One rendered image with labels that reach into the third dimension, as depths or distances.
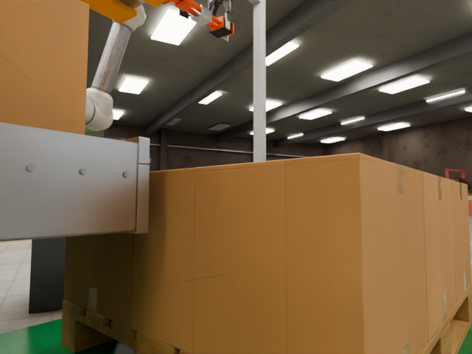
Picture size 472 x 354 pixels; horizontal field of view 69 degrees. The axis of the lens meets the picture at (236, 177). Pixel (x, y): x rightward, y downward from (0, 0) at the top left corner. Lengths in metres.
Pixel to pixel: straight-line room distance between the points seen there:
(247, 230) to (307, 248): 0.13
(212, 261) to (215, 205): 0.12
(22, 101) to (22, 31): 0.15
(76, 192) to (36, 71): 0.31
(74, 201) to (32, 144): 0.12
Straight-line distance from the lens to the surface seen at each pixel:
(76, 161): 0.70
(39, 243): 1.70
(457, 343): 1.39
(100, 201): 0.72
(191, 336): 0.81
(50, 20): 0.94
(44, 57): 0.90
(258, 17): 4.98
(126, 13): 1.41
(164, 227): 0.83
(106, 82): 2.01
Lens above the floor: 0.47
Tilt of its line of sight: 4 degrees up
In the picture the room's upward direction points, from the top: straight up
